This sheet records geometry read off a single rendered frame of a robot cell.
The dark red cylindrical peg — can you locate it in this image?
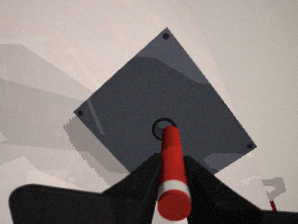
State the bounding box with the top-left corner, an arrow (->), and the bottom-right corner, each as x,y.
157,126 -> 192,221

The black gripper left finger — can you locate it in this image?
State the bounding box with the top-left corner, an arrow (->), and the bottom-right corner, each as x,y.
8,153 -> 162,224

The dark grey square panel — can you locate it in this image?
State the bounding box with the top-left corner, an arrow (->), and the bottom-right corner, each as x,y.
73,27 -> 257,175

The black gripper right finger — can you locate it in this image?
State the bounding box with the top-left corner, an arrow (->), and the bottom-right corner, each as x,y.
183,156 -> 298,224

